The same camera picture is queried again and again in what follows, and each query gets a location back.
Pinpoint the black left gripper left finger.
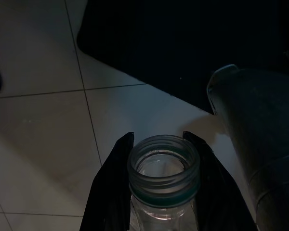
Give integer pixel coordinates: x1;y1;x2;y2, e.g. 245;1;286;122
79;131;135;231

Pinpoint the clear plastic water bottle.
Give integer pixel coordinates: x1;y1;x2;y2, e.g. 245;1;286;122
127;134;201;231

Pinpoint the black floor mat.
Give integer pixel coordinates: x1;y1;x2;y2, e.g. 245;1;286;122
76;0;289;116

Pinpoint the light wooden dining table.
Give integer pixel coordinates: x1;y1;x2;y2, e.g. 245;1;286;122
206;64;289;231

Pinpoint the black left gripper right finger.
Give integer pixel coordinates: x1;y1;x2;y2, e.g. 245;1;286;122
183;131;257;231

